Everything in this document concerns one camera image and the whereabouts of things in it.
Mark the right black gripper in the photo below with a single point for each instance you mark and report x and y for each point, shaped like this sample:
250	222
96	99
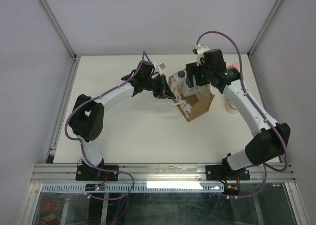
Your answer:
192	68

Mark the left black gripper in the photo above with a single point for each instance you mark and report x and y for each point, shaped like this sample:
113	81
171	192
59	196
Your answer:
167	93

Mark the white bottle grey cap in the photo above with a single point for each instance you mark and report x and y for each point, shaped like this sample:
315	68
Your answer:
180	78
187	91

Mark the brown canvas bag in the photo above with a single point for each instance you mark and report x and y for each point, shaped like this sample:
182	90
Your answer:
192	106

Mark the peach pink-capped bottle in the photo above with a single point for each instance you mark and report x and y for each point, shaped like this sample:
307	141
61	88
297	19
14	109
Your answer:
234	65

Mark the cream wide-cap bottle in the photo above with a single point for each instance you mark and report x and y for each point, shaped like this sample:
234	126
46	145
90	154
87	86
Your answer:
230	108

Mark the white bottle grey cap front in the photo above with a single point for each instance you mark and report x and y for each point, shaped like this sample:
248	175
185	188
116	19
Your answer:
187	91

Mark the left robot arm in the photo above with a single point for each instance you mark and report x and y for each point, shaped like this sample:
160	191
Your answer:
85	123

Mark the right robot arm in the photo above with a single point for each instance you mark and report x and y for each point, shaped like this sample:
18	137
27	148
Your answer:
270	138

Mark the black orange connector box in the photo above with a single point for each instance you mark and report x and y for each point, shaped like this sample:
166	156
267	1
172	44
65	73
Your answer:
231	190

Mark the small green-lit circuit board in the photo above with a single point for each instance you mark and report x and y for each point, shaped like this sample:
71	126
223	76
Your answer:
95	187

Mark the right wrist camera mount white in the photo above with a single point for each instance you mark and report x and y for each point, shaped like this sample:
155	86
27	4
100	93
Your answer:
199	52

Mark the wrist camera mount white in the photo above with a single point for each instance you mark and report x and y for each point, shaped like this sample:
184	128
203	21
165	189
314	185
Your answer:
158	68
199	52

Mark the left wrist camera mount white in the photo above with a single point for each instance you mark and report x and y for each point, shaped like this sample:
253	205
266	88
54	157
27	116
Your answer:
158	68

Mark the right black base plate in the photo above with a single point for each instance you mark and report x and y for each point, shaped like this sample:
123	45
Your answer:
222	173

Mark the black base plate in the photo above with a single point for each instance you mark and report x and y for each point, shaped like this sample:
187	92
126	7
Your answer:
222	173
96	173

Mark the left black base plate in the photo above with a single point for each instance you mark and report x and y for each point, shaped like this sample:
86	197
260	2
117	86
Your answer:
96	173

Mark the right aluminium frame post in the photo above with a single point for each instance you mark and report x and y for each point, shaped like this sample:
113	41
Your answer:
268	21

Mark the aluminium frame post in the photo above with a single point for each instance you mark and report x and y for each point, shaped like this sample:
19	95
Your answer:
268	21
57	28

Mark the left aluminium frame post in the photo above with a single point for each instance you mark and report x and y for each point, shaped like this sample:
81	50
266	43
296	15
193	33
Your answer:
57	28

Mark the aluminium front rail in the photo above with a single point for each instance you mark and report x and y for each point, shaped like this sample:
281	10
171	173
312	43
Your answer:
70	172

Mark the white slotted cable duct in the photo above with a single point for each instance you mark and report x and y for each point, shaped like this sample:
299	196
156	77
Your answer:
147	187

